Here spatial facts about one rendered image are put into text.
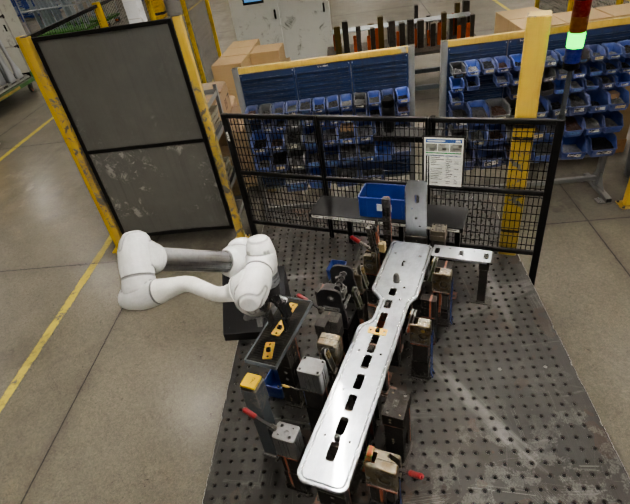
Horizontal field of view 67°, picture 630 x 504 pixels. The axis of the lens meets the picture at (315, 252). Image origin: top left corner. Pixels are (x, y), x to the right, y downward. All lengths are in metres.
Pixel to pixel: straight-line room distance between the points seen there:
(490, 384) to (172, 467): 1.87
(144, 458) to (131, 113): 2.60
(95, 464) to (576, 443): 2.61
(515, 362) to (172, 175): 3.17
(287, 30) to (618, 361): 7.00
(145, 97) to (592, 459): 3.68
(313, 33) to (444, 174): 6.23
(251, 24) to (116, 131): 4.82
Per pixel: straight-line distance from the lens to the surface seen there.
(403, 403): 1.83
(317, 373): 1.84
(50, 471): 3.52
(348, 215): 2.78
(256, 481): 2.13
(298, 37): 8.71
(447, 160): 2.68
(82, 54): 4.24
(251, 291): 1.53
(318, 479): 1.74
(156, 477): 3.16
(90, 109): 4.39
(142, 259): 1.99
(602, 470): 2.21
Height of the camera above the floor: 2.53
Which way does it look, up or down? 37 degrees down
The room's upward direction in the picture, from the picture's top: 10 degrees counter-clockwise
